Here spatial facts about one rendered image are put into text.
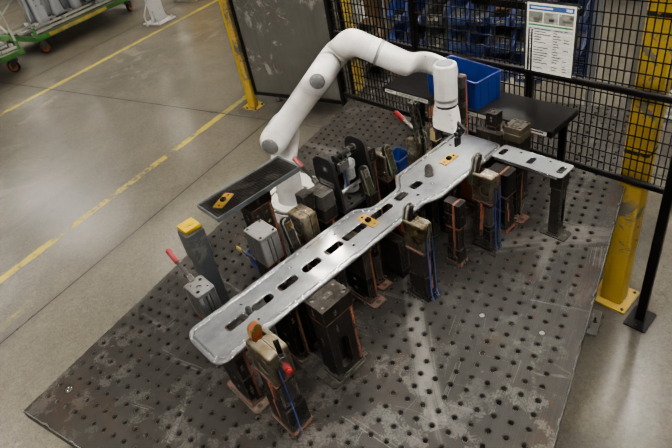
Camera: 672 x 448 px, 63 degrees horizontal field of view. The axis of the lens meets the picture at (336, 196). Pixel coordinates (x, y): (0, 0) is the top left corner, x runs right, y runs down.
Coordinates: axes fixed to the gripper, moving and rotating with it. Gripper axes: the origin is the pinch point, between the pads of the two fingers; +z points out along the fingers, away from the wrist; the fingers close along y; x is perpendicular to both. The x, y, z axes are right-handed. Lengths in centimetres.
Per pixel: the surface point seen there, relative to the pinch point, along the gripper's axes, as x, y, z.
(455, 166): -2.7, 5.3, 8.8
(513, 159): 12.6, 20.8, 8.6
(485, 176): -7.6, 22.0, 4.2
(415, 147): -2.9, -14.2, 6.5
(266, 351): -107, 21, 3
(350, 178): -35.0, -19.5, 5.2
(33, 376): -165, -154, 111
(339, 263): -68, 8, 9
